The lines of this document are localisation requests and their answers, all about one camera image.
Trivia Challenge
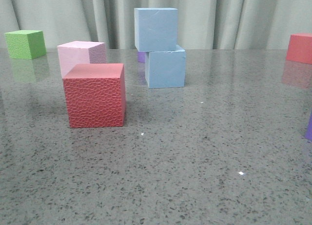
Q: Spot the red foam cube at right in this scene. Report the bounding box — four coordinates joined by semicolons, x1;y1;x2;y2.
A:
286;33;312;64

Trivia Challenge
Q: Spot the purple foam cube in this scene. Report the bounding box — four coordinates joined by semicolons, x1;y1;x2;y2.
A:
137;51;146;63

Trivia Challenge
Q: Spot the purple cube at right edge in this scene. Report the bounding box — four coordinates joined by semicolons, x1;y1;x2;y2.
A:
304;113;312;141

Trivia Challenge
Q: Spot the grey-green curtain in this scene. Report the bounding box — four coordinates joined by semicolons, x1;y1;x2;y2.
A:
0;0;312;49

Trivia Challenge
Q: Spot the large red textured cube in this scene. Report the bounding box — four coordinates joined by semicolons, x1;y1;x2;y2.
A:
63;63;126;128

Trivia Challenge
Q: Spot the pink foam cube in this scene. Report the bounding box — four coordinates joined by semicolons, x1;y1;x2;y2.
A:
57;41;106;78

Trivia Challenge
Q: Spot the green foam cube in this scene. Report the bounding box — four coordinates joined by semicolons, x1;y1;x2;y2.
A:
4;30;46;59

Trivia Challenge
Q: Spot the light blue foam cube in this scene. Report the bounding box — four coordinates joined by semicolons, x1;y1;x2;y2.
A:
134;8;178;52

